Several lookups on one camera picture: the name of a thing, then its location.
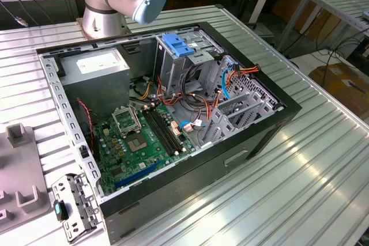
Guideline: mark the grey metal disk bay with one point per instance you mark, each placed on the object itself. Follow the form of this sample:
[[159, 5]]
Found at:
[[245, 105]]

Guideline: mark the black RAM slot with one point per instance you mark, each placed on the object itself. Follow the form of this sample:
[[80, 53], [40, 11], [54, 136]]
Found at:
[[163, 131], [167, 129], [159, 132], [171, 128]]

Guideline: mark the grey metal drive cage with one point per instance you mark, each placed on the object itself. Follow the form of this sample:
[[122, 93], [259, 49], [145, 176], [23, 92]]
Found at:
[[173, 70]]

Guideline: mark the CPU socket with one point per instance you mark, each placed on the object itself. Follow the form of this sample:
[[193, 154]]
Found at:
[[136, 143]]

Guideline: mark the green motherboard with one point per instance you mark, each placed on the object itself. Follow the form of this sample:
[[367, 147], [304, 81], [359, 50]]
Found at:
[[152, 161]]

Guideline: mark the blue plastic drive latch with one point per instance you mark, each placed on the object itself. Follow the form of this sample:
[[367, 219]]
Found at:
[[177, 45]]

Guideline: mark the black open PC case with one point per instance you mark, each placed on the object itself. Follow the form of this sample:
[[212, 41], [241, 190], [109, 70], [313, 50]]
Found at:
[[187, 185]]

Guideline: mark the blue expansion slot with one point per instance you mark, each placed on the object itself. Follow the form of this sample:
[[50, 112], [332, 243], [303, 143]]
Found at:
[[135, 174]]

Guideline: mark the grey power supply unit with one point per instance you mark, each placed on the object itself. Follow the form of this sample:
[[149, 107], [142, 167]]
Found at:
[[95, 90]]

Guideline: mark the large cardboard box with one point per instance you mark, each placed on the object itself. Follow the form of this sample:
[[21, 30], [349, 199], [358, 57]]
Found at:
[[343, 84]]

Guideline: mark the cardboard boxes under table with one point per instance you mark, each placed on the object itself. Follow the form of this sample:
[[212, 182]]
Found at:
[[323, 24]]

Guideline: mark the teal plastic latch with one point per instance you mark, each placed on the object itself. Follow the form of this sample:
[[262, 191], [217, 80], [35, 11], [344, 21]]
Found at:
[[59, 210]]

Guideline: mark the grey parts rack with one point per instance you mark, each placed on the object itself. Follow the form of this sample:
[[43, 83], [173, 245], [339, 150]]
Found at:
[[17, 168]]

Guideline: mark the metal slat side table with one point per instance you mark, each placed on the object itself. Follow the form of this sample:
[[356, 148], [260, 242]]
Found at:
[[331, 4]]

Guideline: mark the metal slot retention bracket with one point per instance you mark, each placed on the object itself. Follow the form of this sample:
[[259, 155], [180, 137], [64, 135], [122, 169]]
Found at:
[[80, 200]]

